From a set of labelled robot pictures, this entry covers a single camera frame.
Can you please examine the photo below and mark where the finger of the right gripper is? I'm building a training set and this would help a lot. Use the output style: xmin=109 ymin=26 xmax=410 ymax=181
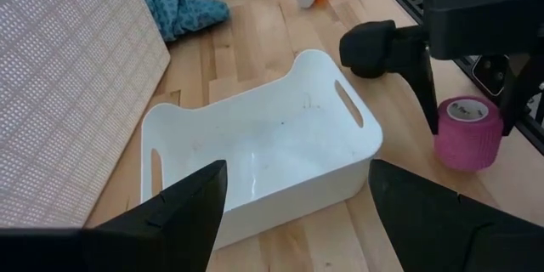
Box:
xmin=338 ymin=20 xmax=440 ymax=136
xmin=500 ymin=53 xmax=544 ymax=138

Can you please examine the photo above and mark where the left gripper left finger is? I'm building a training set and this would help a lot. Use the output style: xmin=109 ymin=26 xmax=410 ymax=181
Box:
xmin=82 ymin=159 xmax=229 ymax=272

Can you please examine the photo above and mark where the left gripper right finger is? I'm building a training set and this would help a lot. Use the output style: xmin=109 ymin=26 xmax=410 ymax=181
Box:
xmin=367 ymin=159 xmax=544 ymax=272

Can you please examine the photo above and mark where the pink bandage roll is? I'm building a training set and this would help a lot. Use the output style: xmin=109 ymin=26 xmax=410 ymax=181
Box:
xmin=433 ymin=95 xmax=505 ymax=173

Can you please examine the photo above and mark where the small white plastic bin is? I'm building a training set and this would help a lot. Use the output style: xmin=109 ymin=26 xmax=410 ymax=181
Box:
xmin=139 ymin=48 xmax=383 ymax=251

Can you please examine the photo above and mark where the large white perforated basket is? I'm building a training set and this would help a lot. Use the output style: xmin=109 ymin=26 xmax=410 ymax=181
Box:
xmin=0 ymin=0 xmax=171 ymax=229

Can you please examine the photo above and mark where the teal patterned cloth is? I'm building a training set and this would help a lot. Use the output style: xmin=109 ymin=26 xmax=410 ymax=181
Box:
xmin=133 ymin=0 xmax=230 ymax=43

